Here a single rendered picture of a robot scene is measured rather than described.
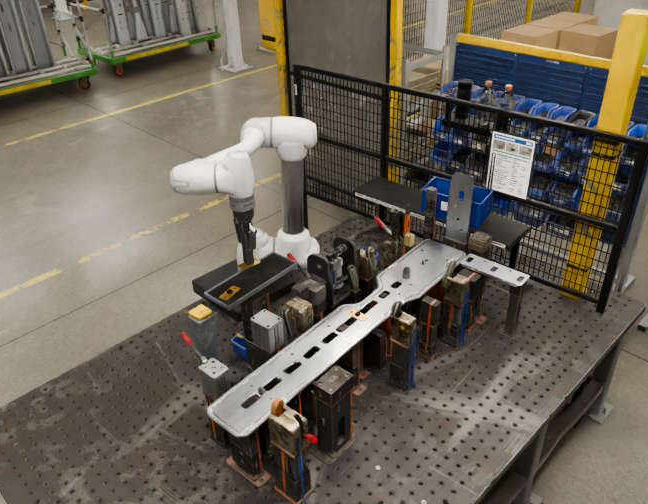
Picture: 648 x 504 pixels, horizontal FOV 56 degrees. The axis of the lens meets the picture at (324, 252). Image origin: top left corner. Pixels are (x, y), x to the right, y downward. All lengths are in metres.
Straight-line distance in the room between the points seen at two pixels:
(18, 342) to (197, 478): 2.29
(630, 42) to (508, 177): 0.76
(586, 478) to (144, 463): 2.05
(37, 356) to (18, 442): 1.57
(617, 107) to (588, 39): 3.90
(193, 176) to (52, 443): 1.15
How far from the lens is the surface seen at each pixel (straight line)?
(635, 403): 3.78
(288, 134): 2.63
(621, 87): 2.74
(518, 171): 2.97
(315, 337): 2.32
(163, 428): 2.51
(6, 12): 9.04
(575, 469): 3.36
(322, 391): 2.09
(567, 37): 6.74
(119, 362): 2.84
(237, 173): 2.12
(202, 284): 3.07
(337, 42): 4.75
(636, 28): 2.68
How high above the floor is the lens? 2.51
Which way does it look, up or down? 33 degrees down
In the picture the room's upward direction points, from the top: 2 degrees counter-clockwise
